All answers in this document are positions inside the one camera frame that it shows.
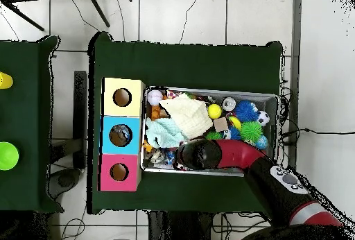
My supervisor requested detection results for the cream waffle cloth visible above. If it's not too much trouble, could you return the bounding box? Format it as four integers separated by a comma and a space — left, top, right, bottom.
158, 93, 214, 140

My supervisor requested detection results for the mint waffle cloth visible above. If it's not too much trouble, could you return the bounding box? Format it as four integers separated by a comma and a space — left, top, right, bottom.
145, 117, 187, 149

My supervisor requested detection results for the blue spiky googly-eyed ball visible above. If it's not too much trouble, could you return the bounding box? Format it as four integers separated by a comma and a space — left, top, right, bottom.
223, 126, 242, 141
234, 100, 260, 123

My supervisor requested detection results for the wooden three-hole box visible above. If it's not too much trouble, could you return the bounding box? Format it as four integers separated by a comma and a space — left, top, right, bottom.
97, 77, 146, 192

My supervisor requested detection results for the shallow clear mesh bin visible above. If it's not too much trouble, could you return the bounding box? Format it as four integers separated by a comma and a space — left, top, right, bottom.
139, 85, 280, 178

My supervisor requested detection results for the white baseball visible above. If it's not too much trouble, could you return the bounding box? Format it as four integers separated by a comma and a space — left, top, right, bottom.
147, 89, 164, 106

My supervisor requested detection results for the yellow tennis ball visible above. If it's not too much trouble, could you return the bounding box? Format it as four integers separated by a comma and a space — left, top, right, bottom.
207, 103, 223, 120

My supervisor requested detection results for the plain wooden cube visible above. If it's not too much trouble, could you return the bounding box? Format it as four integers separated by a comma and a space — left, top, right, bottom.
212, 117, 229, 132

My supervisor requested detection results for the silver-top soda can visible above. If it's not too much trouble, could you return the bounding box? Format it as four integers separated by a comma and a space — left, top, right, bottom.
221, 96, 237, 112

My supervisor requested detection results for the dark green tablecloth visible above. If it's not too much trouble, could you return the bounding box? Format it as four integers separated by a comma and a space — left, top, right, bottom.
0, 35, 64, 214
87, 31, 284, 215

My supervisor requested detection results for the green spiky ball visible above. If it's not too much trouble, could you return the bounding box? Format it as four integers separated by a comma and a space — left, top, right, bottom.
240, 121, 263, 143

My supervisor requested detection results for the black-and-white soccer ball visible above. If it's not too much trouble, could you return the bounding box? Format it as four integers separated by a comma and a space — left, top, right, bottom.
256, 110, 270, 127

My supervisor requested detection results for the black floor stand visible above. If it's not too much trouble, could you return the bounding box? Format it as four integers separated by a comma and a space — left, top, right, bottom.
49, 70, 89, 170

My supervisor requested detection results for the grey round floor base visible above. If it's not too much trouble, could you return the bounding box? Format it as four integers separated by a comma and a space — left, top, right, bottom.
48, 167, 83, 200

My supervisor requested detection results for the black folding stand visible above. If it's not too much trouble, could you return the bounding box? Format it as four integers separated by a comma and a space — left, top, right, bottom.
0, 0, 111, 33

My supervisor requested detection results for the grey floor strip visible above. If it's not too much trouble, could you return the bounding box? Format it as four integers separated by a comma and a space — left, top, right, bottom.
285, 0, 303, 169

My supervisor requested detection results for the bright green ball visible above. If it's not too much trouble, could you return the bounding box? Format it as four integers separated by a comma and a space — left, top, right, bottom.
0, 141, 20, 171

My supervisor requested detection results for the yellow plastic cup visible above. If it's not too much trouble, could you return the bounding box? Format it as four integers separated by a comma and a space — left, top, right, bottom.
0, 71, 14, 89

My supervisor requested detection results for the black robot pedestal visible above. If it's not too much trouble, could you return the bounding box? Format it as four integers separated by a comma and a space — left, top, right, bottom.
148, 211, 214, 240

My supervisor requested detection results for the black power cable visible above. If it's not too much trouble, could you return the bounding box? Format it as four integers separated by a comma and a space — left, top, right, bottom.
281, 127, 355, 145

